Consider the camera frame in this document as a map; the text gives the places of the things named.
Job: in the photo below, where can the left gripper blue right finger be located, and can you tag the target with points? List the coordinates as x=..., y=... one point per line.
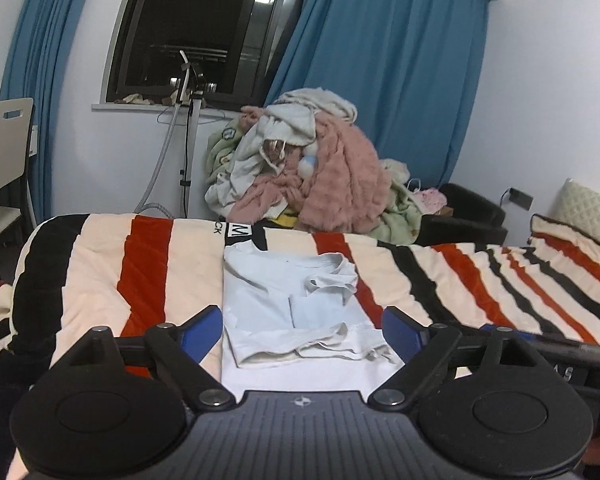
x=403, y=334

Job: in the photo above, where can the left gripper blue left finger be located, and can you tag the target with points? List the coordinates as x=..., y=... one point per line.
x=197, y=336

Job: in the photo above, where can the white t-shirt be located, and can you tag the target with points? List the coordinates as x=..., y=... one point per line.
x=293, y=323

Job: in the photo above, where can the light green garment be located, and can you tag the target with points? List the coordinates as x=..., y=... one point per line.
x=400, y=222

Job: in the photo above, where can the black armchair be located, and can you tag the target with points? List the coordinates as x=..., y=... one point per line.
x=474, y=219

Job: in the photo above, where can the small pink garment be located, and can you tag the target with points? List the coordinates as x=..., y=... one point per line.
x=429, y=201

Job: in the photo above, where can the striped bed blanket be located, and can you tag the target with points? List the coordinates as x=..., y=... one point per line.
x=132, y=272

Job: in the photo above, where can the striped pillow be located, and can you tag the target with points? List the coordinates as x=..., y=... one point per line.
x=573, y=226

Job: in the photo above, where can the pink fluffy blanket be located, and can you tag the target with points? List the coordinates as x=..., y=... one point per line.
x=347, y=192

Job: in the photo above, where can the grey white garment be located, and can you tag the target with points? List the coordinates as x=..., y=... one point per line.
x=260, y=138

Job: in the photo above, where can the white chair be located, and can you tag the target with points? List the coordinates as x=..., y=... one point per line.
x=16, y=124

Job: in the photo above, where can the blue curtain right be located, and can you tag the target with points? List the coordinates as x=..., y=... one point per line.
x=411, y=68

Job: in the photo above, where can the blue curtain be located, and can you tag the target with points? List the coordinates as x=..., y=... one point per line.
x=411, y=68
x=35, y=68

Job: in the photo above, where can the dark window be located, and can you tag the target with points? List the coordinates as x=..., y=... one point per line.
x=237, y=45

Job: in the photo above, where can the blue curtain left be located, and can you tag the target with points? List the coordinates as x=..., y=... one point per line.
x=35, y=68

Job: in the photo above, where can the black wall socket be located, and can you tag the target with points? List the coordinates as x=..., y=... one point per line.
x=518, y=198

